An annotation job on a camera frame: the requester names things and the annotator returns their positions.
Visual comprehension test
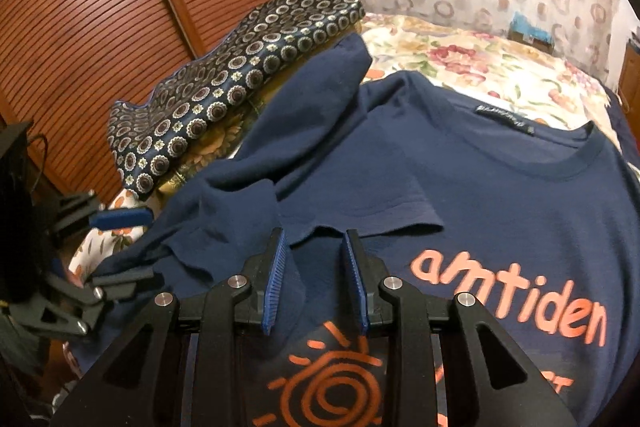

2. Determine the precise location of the floral bed sheet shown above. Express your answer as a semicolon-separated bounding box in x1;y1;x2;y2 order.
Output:
65;11;632;308

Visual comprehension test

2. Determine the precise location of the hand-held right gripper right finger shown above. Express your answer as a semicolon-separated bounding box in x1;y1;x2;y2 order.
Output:
344;229;597;427

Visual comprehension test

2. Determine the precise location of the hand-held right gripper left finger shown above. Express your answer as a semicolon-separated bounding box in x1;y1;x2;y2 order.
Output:
50;228;307;427

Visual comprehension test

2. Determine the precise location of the blue box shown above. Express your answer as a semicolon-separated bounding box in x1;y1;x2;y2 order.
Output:
507;11;557;54

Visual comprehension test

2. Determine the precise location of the navy t-shirt with orange print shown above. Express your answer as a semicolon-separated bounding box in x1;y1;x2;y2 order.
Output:
65;32;640;427

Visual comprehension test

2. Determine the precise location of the grey patterned folded blanket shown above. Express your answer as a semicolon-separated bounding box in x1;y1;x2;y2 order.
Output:
107;0;368;201

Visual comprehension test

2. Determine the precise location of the wooden sideboard cabinet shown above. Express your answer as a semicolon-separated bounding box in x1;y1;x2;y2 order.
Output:
617;38;640;110

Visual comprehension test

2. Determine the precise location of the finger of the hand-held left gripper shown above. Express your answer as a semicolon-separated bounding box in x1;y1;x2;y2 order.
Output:
30;271;166;338
50;191;153;239

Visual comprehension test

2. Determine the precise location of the dark blue cloth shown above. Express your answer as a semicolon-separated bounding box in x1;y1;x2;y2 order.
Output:
606;88;640;154

